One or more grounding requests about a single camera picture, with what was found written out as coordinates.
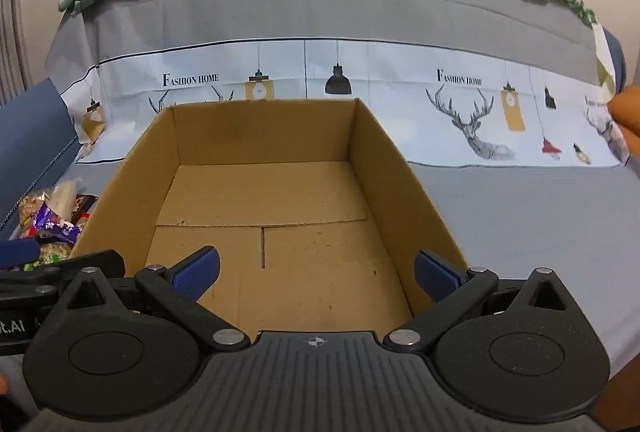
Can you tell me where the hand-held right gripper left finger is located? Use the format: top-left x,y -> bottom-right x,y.
44,246 -> 251,353

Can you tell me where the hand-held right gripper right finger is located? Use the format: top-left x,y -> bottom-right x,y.
384,249 -> 576,355

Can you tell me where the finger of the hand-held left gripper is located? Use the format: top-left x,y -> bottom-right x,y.
25,251 -> 126,285
0,239 -> 40,270

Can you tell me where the green-edged nut snack packet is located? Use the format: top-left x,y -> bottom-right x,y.
24,242 -> 75,271

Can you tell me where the brown nut snack packet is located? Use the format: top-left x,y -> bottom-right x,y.
17,194 -> 48,227

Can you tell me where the purple snack packet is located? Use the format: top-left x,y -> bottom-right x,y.
32,204 -> 83,247

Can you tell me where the black snack packet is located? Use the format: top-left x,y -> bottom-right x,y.
75,194 -> 100,225

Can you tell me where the white crisp bar packet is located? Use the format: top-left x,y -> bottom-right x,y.
47,179 -> 83,219

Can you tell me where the brown cardboard box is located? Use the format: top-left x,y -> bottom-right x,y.
70,98 -> 471,333

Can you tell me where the blue sofa cushion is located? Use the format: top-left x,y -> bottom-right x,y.
0,79 -> 81,233
600,26 -> 628,87

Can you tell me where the grey curtain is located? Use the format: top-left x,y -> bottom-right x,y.
0,0 -> 31,107

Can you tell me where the orange cloth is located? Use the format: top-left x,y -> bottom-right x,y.
607,84 -> 640,137

